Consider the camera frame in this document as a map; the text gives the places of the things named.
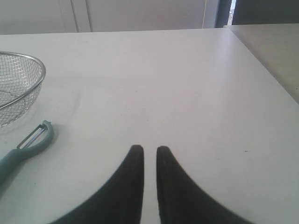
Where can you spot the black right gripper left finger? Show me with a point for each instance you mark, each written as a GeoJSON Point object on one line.
{"type": "Point", "coordinates": [119, 200]}

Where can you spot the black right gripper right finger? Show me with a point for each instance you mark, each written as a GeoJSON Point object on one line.
{"type": "Point", "coordinates": [181, 200]}

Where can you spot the teal vegetable peeler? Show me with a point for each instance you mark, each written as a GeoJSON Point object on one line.
{"type": "Point", "coordinates": [35, 143]}

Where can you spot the metal wire mesh basket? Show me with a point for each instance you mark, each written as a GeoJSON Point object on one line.
{"type": "Point", "coordinates": [21, 78]}

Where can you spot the window with dark frame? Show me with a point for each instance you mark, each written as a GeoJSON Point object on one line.
{"type": "Point", "coordinates": [247, 12]}

